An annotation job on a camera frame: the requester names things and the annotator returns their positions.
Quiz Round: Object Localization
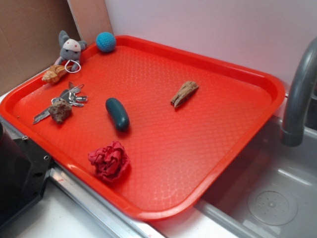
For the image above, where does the brown wood chip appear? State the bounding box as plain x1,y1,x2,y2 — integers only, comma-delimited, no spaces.
170,81,199,108

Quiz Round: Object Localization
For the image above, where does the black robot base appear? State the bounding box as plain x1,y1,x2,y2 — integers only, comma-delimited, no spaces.
0,125,52,230

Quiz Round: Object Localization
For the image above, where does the red plastic tray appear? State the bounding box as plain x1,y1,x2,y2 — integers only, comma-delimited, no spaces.
0,36,285,221

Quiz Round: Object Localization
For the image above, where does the dark teal oblong object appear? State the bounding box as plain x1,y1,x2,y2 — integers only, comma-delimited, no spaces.
106,98,130,131

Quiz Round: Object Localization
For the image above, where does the crumpled red cloth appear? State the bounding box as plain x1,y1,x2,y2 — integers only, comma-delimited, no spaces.
88,141,130,182

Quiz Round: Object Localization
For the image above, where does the silver key bunch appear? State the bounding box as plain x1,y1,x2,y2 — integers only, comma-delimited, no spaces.
33,82,88,124

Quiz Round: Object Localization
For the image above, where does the blue textured ball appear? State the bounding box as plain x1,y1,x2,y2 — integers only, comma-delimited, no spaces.
96,32,116,53

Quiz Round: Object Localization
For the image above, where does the brown rock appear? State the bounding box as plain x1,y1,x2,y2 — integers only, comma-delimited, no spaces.
48,100,72,124

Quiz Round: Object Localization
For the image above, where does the grey plush toy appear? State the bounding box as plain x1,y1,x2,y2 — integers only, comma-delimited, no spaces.
55,30,87,72

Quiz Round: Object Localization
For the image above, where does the tan spiral seashell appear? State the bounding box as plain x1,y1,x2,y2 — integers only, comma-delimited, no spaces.
42,65,72,84

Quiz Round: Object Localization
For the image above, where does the grey toy sink basin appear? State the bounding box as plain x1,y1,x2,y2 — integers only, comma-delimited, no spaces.
196,107,317,238

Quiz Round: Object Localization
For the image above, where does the grey sink faucet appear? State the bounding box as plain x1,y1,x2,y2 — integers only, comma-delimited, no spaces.
280,39,317,147

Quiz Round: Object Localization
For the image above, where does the round sink drain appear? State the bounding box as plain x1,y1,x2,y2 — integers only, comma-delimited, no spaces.
248,188,298,226

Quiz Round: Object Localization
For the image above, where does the brown cardboard panel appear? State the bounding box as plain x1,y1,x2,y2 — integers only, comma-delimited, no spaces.
0,0,112,95

